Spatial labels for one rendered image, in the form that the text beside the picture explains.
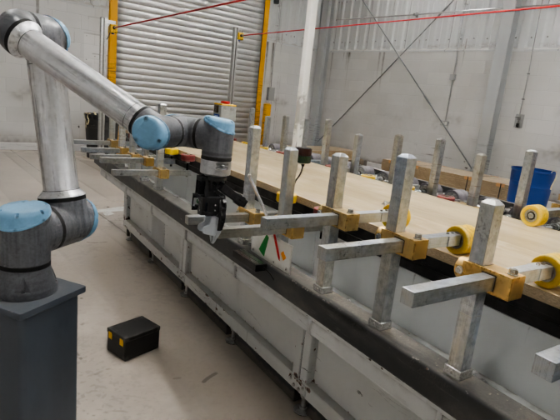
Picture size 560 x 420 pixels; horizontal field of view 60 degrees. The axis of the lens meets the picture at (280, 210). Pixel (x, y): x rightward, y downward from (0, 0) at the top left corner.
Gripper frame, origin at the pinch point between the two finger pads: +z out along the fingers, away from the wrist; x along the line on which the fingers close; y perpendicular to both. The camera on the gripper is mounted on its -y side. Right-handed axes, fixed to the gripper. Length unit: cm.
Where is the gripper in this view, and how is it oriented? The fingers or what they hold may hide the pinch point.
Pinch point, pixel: (215, 239)
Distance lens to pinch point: 151.0
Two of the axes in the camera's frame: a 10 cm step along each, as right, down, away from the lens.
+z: -1.2, 9.7, 2.1
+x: 5.4, 2.4, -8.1
